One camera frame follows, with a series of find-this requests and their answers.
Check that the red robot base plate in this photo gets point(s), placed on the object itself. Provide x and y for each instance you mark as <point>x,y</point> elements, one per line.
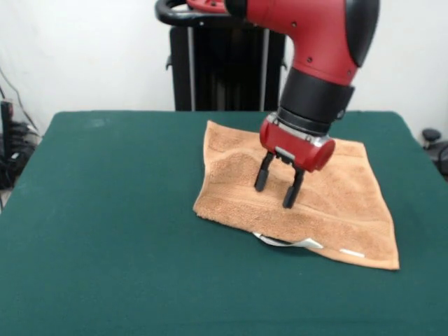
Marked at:
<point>210,3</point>

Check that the dark green table cloth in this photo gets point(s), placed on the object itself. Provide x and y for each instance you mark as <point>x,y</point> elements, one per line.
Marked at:
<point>105,245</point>

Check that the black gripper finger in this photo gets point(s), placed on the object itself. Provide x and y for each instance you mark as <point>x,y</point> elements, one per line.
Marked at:
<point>260,178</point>
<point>290,196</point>

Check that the tan terry towel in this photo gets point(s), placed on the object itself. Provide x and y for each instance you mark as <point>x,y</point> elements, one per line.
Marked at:
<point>336,210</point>

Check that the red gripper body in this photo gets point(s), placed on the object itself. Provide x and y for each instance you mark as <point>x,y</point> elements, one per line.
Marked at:
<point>297,150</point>

